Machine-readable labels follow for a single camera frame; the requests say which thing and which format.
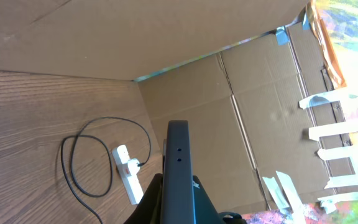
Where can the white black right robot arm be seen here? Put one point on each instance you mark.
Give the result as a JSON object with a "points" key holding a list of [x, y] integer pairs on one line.
{"points": [[232, 218]]}

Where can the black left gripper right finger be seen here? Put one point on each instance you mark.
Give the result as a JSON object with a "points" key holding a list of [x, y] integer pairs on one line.
{"points": [[205, 211]]}

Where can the blue Galaxy smartphone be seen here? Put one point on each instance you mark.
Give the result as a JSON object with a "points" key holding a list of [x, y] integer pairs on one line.
{"points": [[178, 204]]}

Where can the white charger adapter plug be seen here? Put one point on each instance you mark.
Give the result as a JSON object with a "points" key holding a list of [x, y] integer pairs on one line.
{"points": [[132, 167]]}

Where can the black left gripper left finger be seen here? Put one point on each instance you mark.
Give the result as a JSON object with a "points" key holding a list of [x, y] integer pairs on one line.
{"points": [[149, 208]]}

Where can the white power strip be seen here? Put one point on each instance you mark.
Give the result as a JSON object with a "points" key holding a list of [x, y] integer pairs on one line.
{"points": [[131, 183]]}

